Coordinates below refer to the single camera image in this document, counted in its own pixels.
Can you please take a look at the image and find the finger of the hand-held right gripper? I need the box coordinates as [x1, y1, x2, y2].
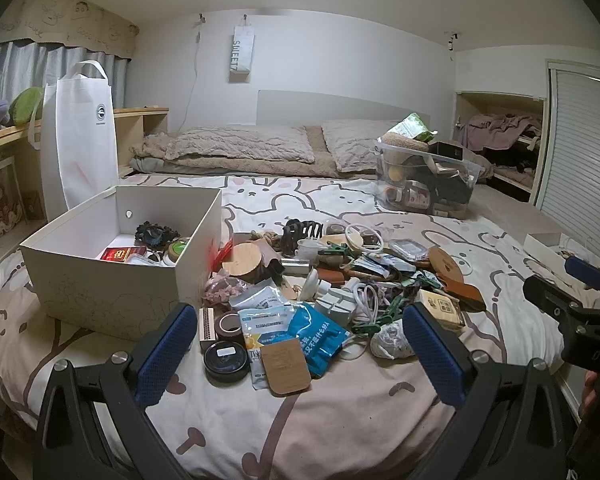
[523, 274, 590, 335]
[564, 255, 600, 302]

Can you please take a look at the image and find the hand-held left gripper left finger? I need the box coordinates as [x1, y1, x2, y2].
[34, 302, 198, 480]

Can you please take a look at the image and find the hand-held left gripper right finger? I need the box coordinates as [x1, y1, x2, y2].
[402, 302, 567, 480]

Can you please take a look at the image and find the white cardboard box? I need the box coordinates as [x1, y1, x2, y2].
[19, 185, 224, 342]

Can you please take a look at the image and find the white and blue sachet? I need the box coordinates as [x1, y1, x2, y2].
[237, 305, 301, 392]

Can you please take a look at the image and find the wooden heart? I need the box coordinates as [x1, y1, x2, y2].
[260, 338, 312, 399]

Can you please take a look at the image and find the person's right hand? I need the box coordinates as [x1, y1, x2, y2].
[580, 370, 600, 415]

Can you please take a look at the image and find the small wooden box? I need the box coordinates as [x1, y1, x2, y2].
[415, 290, 466, 336]

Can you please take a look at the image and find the shallow white box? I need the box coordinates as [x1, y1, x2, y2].
[523, 232, 600, 278]

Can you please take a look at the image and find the black round tin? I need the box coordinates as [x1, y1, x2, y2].
[203, 341, 249, 382]

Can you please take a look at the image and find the green clothes peg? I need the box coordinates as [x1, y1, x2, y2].
[319, 241, 351, 261]
[352, 292, 406, 336]

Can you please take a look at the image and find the brown tape roll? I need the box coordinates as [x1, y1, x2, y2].
[216, 311, 244, 343]

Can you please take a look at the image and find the brown leather case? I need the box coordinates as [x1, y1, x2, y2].
[442, 280, 487, 313]

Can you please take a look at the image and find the bag of pink beads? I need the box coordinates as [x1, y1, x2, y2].
[202, 270, 251, 308]

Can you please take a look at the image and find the green frog coaster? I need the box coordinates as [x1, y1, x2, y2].
[162, 237, 193, 266]

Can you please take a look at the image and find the red flat box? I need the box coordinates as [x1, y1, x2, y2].
[100, 247, 148, 264]

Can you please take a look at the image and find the white window blind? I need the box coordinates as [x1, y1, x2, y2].
[535, 60, 600, 266]

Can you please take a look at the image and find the silver sachet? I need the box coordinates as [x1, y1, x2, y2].
[228, 282, 293, 313]

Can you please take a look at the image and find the grey phone stand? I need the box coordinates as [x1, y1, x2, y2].
[314, 285, 356, 326]

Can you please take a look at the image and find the red paper packet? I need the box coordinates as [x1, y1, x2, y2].
[207, 240, 236, 273]

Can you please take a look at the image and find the dark scrunchie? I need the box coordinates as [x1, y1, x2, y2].
[134, 221, 181, 248]

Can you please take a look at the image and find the round wooden lid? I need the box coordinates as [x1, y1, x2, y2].
[222, 242, 272, 285]

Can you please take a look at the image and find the brown leather pouch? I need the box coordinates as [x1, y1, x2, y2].
[315, 267, 351, 286]

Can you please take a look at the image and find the clear plastic storage bin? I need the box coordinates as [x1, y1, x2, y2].
[375, 135, 487, 221]

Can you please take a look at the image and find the clear plastic cup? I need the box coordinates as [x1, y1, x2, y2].
[297, 237, 328, 261]

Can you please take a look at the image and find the pile of clothes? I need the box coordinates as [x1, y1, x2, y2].
[462, 112, 543, 148]

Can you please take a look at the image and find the black hair claw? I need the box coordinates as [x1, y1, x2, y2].
[280, 219, 324, 256]

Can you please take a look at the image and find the small brown box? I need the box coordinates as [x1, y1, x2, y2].
[22, 195, 46, 223]

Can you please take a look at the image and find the beige fuzzy item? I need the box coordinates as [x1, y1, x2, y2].
[382, 132, 431, 153]

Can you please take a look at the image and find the green foil bag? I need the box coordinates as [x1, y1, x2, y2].
[390, 112, 438, 143]

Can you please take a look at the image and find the white tote bag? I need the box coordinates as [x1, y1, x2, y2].
[28, 60, 119, 221]

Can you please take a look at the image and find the beige textured pillow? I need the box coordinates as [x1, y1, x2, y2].
[142, 125, 317, 166]
[321, 119, 421, 176]

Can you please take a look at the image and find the wooden shelf unit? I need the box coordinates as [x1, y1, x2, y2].
[0, 106, 171, 261]

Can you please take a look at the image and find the tan fleece blanket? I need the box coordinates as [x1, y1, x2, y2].
[130, 125, 381, 178]

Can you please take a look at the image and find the white headboard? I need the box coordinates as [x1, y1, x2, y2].
[256, 90, 431, 128]

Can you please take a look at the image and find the green plush toy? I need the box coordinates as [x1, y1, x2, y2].
[8, 87, 45, 126]

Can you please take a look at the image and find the white hanging paper bag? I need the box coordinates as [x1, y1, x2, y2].
[228, 24, 257, 83]

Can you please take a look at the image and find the grey curtain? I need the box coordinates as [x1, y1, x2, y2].
[0, 42, 131, 133]

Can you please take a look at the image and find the beige printed valance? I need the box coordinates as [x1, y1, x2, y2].
[0, 0, 140, 60]

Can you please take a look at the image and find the white ring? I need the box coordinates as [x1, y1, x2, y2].
[345, 225, 385, 253]

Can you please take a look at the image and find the wall alcove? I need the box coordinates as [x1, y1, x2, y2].
[455, 91, 548, 203]

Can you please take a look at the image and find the white wall cable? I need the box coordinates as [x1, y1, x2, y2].
[177, 14, 206, 133]

